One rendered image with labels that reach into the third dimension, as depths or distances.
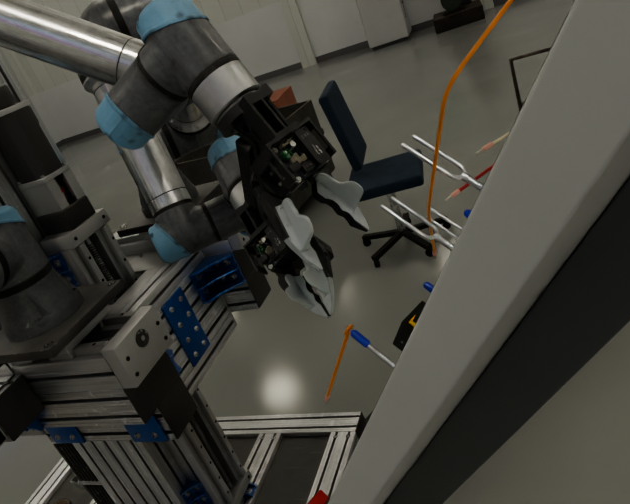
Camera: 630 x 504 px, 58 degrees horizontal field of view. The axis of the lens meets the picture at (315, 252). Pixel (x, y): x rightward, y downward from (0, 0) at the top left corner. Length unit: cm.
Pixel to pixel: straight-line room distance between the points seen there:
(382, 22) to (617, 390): 991
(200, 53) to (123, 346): 58
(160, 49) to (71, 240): 72
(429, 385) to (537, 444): 85
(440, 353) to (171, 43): 59
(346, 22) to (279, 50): 148
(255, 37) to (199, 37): 1157
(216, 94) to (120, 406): 68
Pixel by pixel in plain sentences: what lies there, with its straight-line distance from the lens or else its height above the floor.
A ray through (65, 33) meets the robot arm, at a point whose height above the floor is 160.
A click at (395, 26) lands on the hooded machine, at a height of 29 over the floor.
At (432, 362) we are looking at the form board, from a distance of 17.
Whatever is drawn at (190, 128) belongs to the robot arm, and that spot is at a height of 134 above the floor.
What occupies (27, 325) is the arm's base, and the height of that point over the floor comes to 119.
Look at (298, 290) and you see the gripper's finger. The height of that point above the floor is 117.
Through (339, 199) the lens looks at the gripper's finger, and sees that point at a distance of 72.
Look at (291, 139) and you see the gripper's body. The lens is 67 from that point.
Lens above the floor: 156
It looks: 24 degrees down
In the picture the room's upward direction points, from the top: 22 degrees counter-clockwise
